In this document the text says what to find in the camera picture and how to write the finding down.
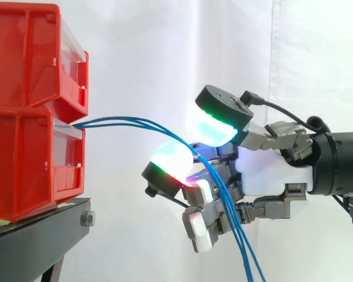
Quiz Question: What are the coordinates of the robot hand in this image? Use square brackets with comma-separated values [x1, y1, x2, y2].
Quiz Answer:
[141, 85, 314, 253]

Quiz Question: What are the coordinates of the black stand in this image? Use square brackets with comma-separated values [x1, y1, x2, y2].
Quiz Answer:
[0, 197, 96, 282]

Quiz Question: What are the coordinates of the red plastic bin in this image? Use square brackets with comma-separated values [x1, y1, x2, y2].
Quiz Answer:
[0, 3, 90, 116]
[0, 106, 86, 224]

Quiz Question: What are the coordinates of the thin black cable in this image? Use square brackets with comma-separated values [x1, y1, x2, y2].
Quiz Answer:
[239, 90, 320, 130]
[161, 192, 192, 210]

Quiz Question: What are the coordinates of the black coiled cable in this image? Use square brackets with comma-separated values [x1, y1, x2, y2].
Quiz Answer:
[306, 116, 330, 133]

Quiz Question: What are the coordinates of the blue cable bundle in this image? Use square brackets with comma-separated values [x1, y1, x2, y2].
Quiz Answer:
[73, 116, 267, 282]

